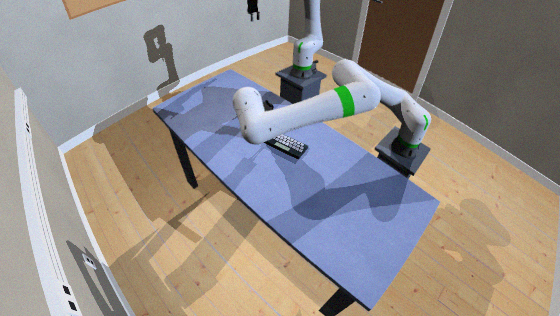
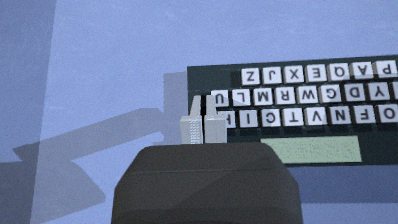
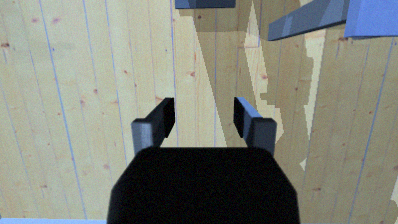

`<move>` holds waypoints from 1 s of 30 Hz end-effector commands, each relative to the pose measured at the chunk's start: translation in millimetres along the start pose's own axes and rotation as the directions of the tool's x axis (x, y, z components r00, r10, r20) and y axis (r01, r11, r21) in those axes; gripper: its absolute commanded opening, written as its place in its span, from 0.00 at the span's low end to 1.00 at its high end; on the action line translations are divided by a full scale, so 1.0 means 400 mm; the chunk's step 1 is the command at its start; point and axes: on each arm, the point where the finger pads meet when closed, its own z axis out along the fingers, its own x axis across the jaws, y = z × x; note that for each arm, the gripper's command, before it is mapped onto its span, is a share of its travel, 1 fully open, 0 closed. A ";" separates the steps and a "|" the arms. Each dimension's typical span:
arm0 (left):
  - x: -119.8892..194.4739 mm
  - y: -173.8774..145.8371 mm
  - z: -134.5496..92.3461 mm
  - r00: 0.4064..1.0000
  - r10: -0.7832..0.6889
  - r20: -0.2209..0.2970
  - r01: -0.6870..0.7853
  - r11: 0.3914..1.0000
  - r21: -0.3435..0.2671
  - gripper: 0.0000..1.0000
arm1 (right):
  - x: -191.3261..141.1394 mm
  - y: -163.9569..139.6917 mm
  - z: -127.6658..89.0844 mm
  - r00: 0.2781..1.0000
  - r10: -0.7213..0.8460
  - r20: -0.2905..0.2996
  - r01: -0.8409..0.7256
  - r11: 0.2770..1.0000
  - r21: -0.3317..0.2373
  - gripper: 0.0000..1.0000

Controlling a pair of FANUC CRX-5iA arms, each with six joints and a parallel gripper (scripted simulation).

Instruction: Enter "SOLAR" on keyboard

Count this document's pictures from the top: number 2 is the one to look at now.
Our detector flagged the black keyboard base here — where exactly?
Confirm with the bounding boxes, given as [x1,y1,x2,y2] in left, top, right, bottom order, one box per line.
[187,54,398,167]

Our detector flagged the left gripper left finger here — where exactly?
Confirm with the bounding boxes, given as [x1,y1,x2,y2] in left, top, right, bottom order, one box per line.
[180,95,205,145]

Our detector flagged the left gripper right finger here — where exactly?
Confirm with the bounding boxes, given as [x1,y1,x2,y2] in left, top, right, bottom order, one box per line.
[203,95,227,144]

